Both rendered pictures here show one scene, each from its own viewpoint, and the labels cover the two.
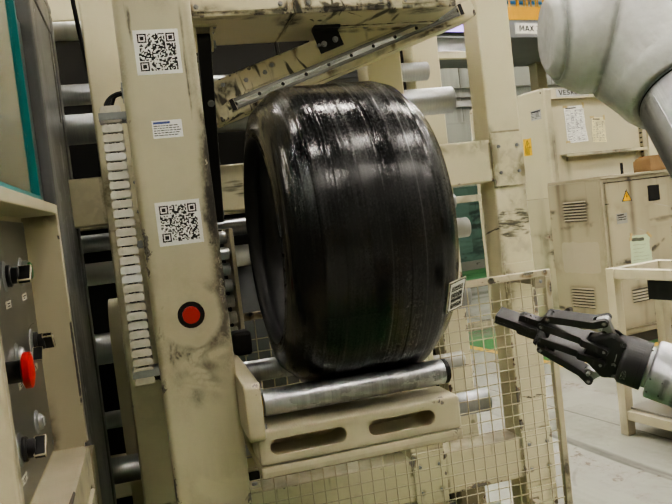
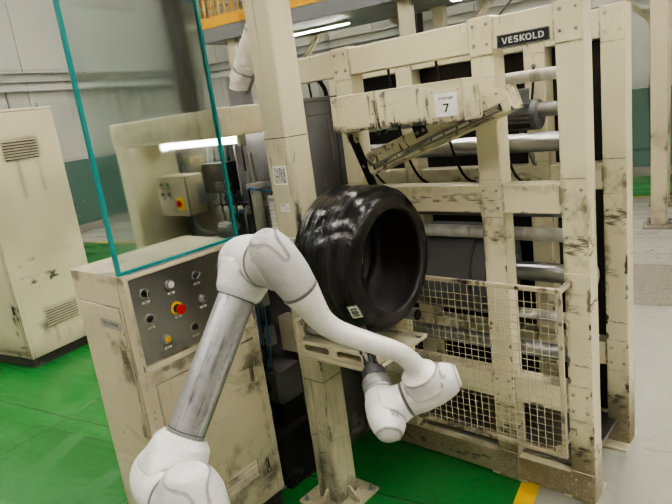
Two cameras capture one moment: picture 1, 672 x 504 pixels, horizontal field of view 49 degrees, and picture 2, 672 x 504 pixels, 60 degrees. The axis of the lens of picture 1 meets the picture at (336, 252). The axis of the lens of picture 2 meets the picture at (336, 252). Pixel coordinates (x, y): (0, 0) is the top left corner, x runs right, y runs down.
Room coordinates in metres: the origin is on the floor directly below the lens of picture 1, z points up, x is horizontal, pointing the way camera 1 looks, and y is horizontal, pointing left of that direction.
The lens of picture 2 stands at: (0.12, -1.78, 1.74)
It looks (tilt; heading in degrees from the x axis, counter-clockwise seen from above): 14 degrees down; 57
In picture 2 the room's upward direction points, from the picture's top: 8 degrees counter-clockwise
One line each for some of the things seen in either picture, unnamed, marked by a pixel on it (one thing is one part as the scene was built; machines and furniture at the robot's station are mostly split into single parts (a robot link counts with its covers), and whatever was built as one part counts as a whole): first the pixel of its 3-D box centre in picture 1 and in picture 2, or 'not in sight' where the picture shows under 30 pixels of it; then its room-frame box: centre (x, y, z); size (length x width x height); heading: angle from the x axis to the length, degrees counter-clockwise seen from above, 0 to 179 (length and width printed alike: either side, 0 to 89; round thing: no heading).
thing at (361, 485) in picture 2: not in sight; (339, 492); (1.31, 0.28, 0.02); 0.27 x 0.27 x 0.04; 14
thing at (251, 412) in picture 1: (241, 388); (329, 315); (1.35, 0.21, 0.90); 0.40 x 0.03 x 0.10; 14
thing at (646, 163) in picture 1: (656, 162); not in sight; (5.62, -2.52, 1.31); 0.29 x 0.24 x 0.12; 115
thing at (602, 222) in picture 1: (625, 255); not in sight; (5.60, -2.21, 0.62); 0.91 x 0.58 x 1.25; 115
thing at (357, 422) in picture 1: (356, 423); (342, 349); (1.26, 0.00, 0.84); 0.36 x 0.09 x 0.06; 104
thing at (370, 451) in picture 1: (338, 424); (365, 344); (1.40, 0.03, 0.80); 0.37 x 0.36 x 0.02; 14
